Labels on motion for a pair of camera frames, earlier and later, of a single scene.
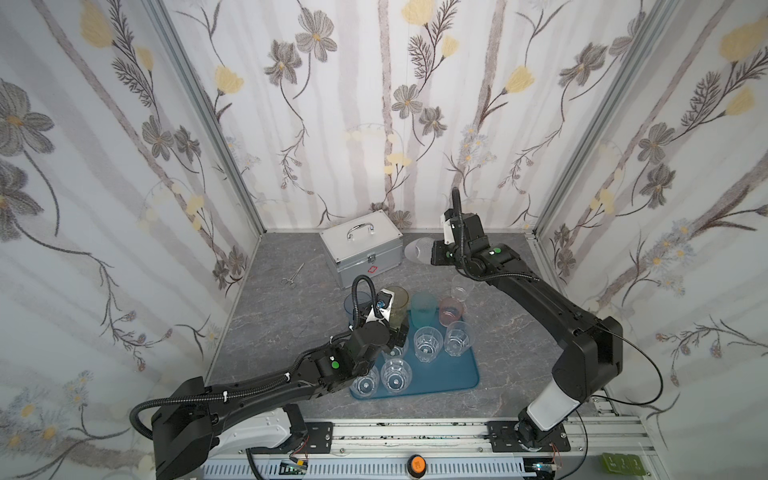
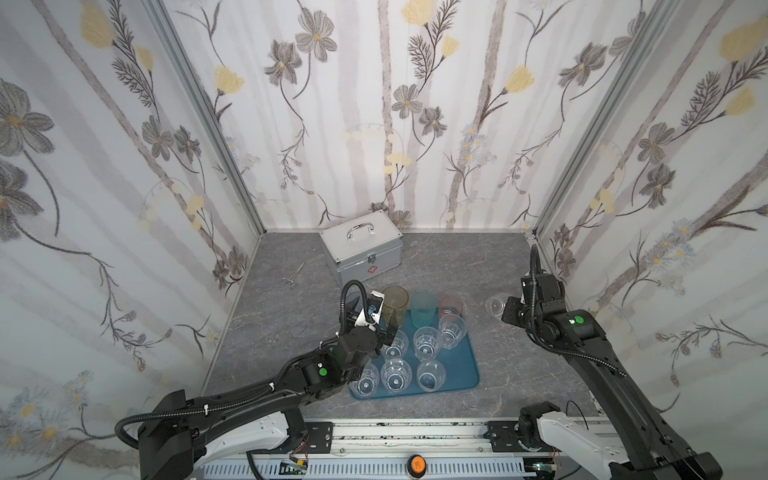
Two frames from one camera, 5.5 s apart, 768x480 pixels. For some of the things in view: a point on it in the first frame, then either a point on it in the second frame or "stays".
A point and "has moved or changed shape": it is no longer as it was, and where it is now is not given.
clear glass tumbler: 400,351 stays
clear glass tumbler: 364,387 stays
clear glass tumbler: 458,337 has moved or changed shape
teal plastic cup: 424,309 stays
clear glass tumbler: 428,342 stays
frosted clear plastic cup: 420,250 to 495,303
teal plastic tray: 439,356 stays
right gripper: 443,255 to 514,309
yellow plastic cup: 398,311 stays
